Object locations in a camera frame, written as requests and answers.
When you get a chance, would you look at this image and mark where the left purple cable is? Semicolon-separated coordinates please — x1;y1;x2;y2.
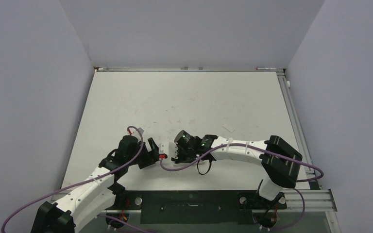
1;126;145;233

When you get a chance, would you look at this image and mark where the aluminium frame rail right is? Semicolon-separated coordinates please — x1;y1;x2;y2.
276;69;337;212

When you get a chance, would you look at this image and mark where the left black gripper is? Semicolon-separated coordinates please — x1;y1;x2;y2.
127;138;163;169

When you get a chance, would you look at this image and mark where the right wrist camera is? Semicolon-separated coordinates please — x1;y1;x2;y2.
159;142;179;161

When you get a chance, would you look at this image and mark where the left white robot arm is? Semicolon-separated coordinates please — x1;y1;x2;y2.
31;135;159;233

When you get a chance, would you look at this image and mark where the aluminium frame rail back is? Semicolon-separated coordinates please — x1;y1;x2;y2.
95;67;285;73

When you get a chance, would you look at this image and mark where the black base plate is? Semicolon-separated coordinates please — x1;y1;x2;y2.
108;190;287;224

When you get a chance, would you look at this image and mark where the aluminium frame rail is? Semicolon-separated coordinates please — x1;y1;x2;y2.
276;69;337;212
95;67;285;73

